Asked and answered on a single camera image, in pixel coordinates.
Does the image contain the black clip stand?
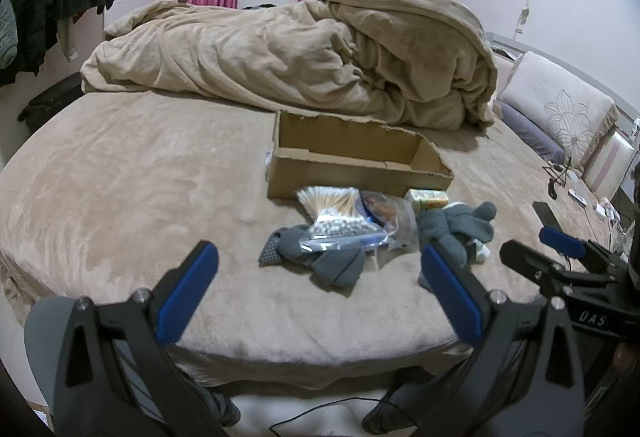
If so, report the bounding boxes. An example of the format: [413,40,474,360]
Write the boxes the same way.
[544,156,573,199]

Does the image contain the small yellow green box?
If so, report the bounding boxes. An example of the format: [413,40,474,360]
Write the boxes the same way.
[404,188,449,213]

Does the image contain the black phone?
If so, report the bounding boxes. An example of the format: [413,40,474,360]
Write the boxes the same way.
[532,201,564,238]

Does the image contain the white padded cushion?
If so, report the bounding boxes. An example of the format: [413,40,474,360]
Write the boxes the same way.
[582,129,635,201]

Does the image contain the cardboard box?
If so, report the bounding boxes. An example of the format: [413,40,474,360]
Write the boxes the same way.
[267,110,455,200]

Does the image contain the bed with beige sheet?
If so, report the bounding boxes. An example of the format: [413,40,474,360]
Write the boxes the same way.
[0,87,626,393]

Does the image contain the bag of cotton swabs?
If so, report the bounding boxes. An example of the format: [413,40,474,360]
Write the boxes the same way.
[296,186,388,252]

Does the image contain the grey knit glove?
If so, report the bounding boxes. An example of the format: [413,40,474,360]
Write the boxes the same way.
[416,201,497,292]

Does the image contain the white flower print pillow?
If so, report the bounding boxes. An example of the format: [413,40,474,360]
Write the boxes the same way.
[499,51,620,168]

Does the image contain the black floor cable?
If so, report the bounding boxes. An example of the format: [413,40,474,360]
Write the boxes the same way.
[269,396,383,437]

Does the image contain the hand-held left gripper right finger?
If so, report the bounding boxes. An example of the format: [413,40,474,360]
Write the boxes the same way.
[414,240,587,437]

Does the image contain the grey sock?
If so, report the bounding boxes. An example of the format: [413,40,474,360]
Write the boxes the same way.
[258,224,368,302]

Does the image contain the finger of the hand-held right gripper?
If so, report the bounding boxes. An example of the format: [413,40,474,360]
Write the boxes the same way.
[538,225,587,261]
[499,239,568,290]

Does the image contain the person's grey shoe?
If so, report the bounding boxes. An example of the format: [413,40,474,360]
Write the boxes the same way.
[362,398,417,436]
[206,392,242,429]

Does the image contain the grey blue pillow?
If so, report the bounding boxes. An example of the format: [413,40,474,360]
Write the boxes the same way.
[492,100,566,163]

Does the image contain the grey bed headboard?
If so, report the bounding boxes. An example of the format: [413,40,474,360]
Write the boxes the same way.
[486,31,640,130]

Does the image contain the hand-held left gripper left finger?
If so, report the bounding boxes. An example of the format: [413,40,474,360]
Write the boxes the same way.
[52,240,227,437]

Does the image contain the black bag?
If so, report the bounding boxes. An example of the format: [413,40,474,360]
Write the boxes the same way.
[18,72,87,135]

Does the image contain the clear plastic snack bag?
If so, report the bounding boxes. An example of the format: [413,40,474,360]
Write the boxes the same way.
[361,190,420,252]

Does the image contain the beige blanket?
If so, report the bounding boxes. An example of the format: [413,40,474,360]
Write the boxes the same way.
[81,0,499,133]

